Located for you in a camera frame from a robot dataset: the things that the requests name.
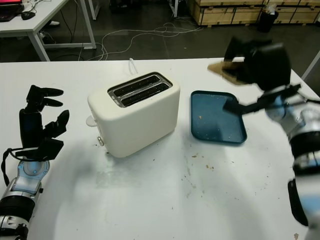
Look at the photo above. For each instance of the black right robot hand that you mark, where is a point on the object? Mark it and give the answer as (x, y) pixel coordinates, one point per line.
(270, 65)

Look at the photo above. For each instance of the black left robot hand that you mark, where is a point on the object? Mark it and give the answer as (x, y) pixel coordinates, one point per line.
(31, 127)

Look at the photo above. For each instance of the brown bread slice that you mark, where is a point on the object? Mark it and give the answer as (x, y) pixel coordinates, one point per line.
(220, 68)

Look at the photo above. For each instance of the white toaster lever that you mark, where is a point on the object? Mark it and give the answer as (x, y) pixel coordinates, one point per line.
(90, 121)

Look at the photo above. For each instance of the white two-slot toaster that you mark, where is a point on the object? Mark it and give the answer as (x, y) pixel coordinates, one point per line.
(140, 120)

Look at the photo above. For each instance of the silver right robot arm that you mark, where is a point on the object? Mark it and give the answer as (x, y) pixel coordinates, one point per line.
(307, 130)

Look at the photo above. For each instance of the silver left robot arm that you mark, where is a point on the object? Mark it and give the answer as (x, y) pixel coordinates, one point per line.
(22, 185)

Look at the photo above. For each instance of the blue plastic tray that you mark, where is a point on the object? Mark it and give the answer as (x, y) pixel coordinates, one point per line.
(212, 120)

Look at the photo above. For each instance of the small bread crumb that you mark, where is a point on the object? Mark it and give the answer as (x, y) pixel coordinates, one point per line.
(209, 167)
(194, 156)

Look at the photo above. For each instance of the large tan bread crumb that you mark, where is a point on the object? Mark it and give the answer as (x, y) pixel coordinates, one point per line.
(296, 236)

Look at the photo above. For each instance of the black trash bin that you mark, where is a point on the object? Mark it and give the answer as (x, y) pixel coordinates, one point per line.
(267, 21)

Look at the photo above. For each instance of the stacked wooden crates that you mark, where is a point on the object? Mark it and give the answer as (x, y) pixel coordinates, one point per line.
(225, 12)

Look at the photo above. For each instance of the white office desk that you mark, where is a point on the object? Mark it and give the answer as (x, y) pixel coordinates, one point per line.
(40, 23)

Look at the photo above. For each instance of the white shoe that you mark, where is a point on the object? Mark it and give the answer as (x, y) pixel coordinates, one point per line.
(54, 23)

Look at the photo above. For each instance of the black computer mouse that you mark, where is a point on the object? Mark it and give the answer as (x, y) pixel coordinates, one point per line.
(28, 15)

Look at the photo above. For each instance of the black laptop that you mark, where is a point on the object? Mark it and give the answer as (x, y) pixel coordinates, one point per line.
(10, 11)

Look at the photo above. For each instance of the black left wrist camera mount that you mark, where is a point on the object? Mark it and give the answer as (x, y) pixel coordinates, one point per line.
(50, 150)

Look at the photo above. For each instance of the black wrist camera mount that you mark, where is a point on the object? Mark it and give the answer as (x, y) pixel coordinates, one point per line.
(50, 150)
(232, 106)

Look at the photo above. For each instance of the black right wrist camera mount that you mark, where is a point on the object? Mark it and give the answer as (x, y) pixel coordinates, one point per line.
(232, 106)

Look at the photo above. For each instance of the white desk frame leg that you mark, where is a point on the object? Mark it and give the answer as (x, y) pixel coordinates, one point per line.
(174, 7)

